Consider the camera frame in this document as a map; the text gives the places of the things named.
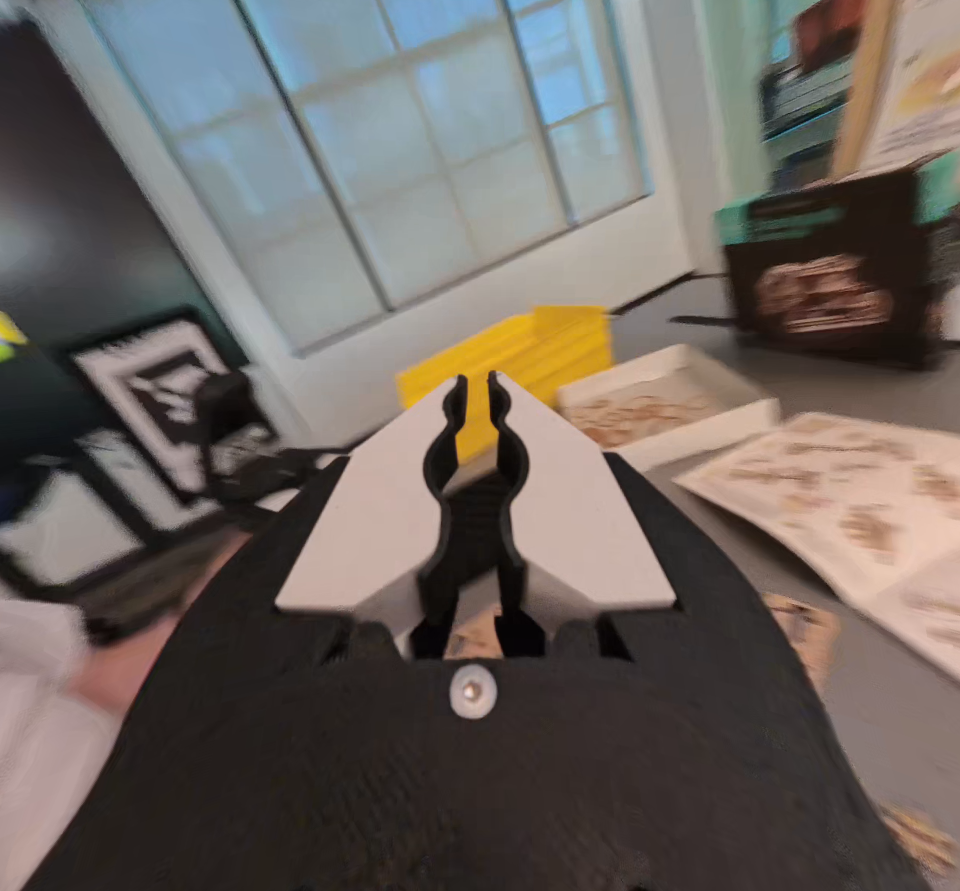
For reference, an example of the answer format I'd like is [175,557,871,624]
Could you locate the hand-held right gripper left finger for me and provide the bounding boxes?
[275,373,470,658]

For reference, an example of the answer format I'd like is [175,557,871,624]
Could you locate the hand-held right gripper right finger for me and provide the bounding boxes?
[487,371,678,657]

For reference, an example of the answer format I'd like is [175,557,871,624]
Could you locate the black framed tag sign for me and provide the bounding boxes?
[0,426,226,601]
[66,312,252,506]

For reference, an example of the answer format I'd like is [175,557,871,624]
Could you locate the pile of rubber bands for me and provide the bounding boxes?
[570,381,723,451]

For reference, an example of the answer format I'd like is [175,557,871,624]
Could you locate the white cardboard tray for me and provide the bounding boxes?
[556,343,783,474]

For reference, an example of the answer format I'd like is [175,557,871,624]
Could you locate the yellow plastic bin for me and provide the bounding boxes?
[395,304,616,466]

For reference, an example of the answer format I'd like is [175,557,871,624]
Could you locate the instruction booklet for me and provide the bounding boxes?
[673,411,960,682]

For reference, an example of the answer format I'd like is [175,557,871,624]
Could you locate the large paned window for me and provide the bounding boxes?
[75,0,655,360]

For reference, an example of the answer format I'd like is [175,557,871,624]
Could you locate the black product box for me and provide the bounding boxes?
[716,169,948,371]

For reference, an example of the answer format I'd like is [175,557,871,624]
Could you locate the shelf with books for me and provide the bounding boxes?
[757,0,879,191]

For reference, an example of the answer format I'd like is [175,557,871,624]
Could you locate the upright printed cardboard panel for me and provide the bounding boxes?
[831,0,960,181]

